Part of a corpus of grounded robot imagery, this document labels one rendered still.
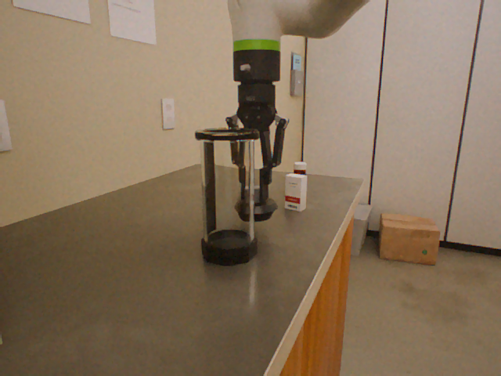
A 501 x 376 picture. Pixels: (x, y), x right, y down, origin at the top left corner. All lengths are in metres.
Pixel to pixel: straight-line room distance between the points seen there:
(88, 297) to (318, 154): 2.70
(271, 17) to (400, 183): 2.52
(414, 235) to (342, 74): 1.41
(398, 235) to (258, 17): 2.33
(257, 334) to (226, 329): 0.04
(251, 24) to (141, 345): 0.53
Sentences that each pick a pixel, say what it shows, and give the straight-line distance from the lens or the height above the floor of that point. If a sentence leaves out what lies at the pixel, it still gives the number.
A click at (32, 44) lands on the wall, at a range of 1.02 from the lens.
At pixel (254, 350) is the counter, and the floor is 0.94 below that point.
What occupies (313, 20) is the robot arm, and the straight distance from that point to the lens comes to 0.70.
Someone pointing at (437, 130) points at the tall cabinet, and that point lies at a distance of 2.99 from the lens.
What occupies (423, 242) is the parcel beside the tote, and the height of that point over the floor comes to 0.18.
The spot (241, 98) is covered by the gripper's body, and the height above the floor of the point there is 1.22.
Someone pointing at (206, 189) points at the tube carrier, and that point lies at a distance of 0.57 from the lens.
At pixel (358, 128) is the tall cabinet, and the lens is 3.00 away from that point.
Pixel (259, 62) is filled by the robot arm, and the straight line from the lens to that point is 0.65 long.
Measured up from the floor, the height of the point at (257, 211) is 1.00.
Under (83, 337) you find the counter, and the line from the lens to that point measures 0.49.
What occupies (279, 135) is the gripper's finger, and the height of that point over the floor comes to 1.15.
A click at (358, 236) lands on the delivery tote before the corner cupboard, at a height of 0.17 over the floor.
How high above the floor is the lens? 1.22
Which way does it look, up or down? 15 degrees down
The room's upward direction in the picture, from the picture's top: straight up
